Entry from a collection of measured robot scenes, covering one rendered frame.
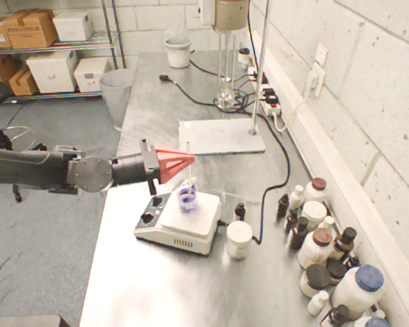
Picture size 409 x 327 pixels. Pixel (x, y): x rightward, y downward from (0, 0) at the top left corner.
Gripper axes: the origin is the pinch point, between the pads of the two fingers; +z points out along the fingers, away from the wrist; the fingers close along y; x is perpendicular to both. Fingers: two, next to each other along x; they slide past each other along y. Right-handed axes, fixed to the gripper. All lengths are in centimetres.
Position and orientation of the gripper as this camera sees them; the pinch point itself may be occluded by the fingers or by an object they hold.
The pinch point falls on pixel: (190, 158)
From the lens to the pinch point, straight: 56.7
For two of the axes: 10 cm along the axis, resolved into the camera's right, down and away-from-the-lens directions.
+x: -0.1, 7.4, 6.7
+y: -2.9, -6.4, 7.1
